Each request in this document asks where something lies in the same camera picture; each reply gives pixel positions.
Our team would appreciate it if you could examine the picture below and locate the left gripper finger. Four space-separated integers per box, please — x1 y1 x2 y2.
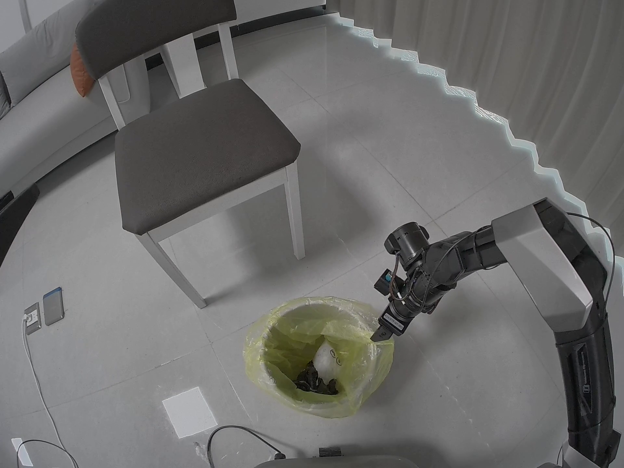
0 184 41 268

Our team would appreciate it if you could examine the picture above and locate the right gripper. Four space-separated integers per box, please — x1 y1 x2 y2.
371 286 433 345

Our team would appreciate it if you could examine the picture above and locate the white paper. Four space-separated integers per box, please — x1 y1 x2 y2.
314 342 343 379

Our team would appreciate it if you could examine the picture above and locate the black plastic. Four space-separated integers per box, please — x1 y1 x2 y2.
295 366 339 396

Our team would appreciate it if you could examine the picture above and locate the yellow plastic bag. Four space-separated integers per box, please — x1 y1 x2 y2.
243 296 395 419

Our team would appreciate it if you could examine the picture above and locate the pale grey sofa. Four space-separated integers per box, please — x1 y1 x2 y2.
0 59 147 199

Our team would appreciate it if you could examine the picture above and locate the orange pillow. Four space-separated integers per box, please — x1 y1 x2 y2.
71 42 94 97

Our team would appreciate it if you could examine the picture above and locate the grey pillow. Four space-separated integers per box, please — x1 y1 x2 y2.
0 0 97 107

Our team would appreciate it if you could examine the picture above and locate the grey padded white chair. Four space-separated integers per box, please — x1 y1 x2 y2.
75 0 305 309

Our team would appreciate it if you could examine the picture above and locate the beige curtain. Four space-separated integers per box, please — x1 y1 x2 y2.
339 0 624 257

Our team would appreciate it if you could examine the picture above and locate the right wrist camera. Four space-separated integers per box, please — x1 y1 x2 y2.
374 268 399 295

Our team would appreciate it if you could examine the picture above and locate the black cable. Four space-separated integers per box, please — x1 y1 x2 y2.
565 212 614 311
208 425 287 468
20 438 80 468

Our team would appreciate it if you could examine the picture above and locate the white cable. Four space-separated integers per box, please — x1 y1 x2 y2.
20 316 79 468

